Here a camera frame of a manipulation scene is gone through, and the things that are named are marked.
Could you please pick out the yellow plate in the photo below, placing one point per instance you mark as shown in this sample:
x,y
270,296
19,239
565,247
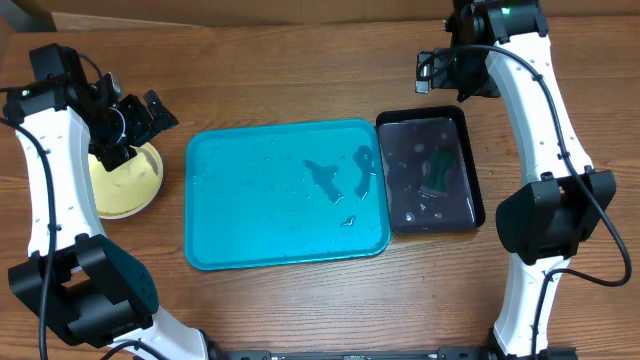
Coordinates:
x,y
129,188

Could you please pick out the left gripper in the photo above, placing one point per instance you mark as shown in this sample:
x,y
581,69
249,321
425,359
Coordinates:
x,y
132,105

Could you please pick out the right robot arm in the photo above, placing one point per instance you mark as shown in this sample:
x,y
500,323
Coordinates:
x,y
502,49

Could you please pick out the teal plastic tray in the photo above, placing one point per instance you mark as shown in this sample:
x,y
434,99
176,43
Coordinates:
x,y
284,194

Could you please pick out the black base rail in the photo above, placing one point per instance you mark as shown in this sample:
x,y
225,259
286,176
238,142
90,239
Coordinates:
x,y
442,353

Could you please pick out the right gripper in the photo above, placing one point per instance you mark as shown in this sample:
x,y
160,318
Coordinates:
x,y
486,88

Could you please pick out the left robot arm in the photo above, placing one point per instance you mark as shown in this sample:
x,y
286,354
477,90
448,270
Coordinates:
x,y
83,287

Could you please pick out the black water tray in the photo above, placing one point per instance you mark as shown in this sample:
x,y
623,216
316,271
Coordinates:
x,y
407,138

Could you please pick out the green scrubbing sponge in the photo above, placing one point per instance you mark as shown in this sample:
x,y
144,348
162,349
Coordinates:
x,y
435,173

